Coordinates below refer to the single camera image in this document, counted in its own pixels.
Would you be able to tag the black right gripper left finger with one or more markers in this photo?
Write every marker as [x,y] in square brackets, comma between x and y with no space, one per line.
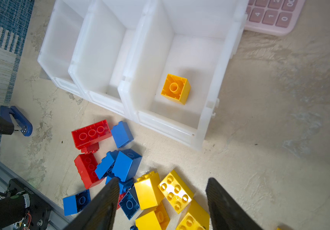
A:
[100,212]

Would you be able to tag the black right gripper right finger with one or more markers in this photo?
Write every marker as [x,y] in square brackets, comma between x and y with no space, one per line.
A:
[225,212]

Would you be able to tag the yellow lego cluster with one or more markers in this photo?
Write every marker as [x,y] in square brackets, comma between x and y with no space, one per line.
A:
[196,218]
[148,192]

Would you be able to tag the yellow studded lego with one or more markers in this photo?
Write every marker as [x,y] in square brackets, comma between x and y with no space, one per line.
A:
[176,192]

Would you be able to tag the red long lego diagonal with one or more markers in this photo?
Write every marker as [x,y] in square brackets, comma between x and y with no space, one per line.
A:
[91,134]

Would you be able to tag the blue lego top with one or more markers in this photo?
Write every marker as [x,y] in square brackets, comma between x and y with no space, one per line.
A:
[122,134]

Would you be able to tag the yellow square lego brick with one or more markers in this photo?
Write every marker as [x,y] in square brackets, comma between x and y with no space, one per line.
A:
[176,89]

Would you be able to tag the dark blue lego centre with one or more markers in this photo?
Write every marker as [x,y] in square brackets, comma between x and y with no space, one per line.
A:
[130,204]

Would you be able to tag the blue lego with studs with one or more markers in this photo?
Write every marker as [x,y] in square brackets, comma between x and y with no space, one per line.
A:
[105,167]

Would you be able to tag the small red lego centre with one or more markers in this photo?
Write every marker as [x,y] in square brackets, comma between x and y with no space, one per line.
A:
[86,165]

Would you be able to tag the yellow lego lower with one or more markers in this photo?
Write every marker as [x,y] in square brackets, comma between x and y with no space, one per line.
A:
[155,218]

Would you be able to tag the blue black stapler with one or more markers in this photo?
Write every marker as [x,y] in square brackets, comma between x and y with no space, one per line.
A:
[13,120]

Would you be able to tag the white three-compartment bin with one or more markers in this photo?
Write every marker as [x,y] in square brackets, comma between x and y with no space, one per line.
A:
[117,54]

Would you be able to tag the pink calculator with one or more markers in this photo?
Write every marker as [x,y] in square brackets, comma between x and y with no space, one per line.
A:
[273,17]

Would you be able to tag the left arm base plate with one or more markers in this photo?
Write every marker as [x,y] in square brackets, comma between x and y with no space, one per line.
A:
[15,209]

